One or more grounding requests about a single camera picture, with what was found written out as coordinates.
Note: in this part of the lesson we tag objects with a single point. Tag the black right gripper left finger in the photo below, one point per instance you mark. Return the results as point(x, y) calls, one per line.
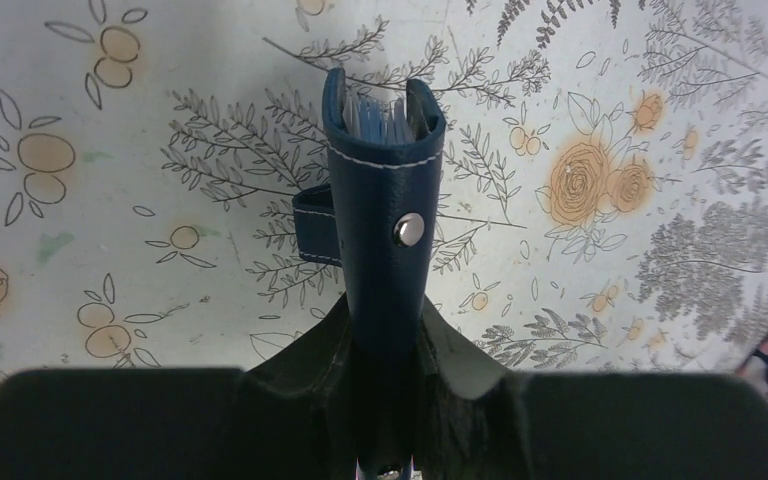
point(288, 418)

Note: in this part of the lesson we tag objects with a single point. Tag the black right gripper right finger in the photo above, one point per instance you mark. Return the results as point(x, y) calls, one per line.
point(481, 420)

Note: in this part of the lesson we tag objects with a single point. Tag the blue leather card holder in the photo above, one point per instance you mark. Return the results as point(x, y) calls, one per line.
point(375, 220)

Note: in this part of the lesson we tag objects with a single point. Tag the floral table mat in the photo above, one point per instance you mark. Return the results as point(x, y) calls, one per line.
point(604, 194)

